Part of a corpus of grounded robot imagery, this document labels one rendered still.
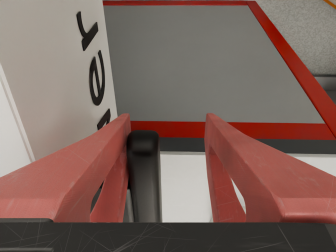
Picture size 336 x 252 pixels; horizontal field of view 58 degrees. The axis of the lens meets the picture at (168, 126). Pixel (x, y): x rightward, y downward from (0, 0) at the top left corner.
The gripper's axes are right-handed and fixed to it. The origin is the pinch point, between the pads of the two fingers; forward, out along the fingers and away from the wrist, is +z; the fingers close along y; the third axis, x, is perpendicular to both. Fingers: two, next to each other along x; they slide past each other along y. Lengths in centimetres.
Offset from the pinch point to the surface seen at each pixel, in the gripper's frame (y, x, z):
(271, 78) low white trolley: -16.0, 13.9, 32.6
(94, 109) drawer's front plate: 3.8, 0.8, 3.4
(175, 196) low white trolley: -0.8, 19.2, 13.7
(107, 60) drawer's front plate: 3.6, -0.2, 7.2
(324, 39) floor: -52, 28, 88
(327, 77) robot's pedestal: -56, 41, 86
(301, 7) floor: -42, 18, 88
